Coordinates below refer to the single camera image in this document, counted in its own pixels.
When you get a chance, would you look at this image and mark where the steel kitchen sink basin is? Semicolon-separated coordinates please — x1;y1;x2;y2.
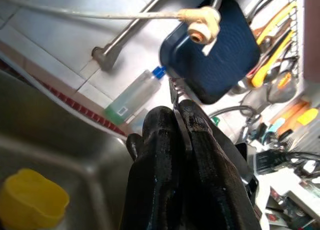
0;69;133;230

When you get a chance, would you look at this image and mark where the metal faucet pipe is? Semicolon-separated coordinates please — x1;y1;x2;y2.
91;0;171;72

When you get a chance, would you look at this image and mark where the cream faucet head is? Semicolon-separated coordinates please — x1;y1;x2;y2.
178;6;221;45

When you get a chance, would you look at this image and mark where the yellow plastic bowl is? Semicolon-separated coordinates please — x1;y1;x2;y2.
0;167;71;230

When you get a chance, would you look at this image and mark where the black slotted spatula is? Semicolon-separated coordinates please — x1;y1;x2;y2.
254;149;320;177

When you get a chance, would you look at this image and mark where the clear bottle blue cap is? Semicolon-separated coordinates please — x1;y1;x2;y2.
103;65;168;124

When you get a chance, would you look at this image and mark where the navy blue plastic tray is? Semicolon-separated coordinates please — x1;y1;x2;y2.
159;0;262;105

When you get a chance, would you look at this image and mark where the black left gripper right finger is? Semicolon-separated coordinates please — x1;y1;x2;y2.
178;99;261;230

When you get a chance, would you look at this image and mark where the thin white hose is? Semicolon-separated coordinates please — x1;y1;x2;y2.
0;0;182;21

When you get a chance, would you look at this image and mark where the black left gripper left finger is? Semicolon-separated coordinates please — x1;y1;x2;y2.
119;105;188;230

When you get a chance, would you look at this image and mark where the yellow handled knife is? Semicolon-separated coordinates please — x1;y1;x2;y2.
251;29;296;89
255;1;298;45

